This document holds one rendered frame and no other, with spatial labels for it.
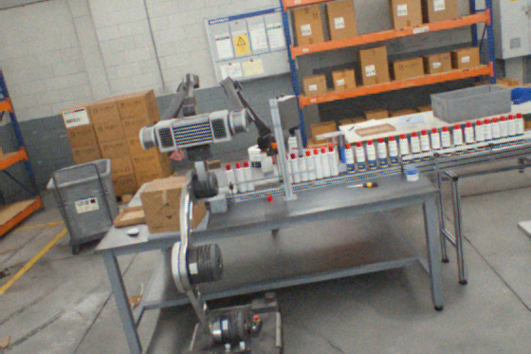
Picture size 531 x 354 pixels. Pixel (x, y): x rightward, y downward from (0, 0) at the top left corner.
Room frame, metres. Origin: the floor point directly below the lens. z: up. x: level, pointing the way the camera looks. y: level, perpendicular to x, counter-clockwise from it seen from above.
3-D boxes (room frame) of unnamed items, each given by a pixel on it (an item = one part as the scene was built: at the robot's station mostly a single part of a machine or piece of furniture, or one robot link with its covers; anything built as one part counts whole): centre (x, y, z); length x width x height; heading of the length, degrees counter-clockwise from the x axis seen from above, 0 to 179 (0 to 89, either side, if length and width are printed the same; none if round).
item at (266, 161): (3.39, 0.00, 1.03); 0.09 x 0.09 x 0.30
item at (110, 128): (6.61, 1.97, 0.70); 1.20 x 0.82 x 1.39; 92
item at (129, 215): (3.13, 0.93, 0.85); 0.30 x 0.26 x 0.04; 88
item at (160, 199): (2.81, 0.61, 0.99); 0.30 x 0.24 x 0.27; 78
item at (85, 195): (5.06, 2.01, 0.48); 0.89 x 0.63 x 0.96; 15
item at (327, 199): (3.30, 0.06, 0.82); 2.10 x 1.31 x 0.02; 88
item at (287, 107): (3.02, -0.17, 1.38); 0.17 x 0.10 x 0.19; 144
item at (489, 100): (4.39, -1.99, 0.91); 0.60 x 0.40 x 0.22; 89
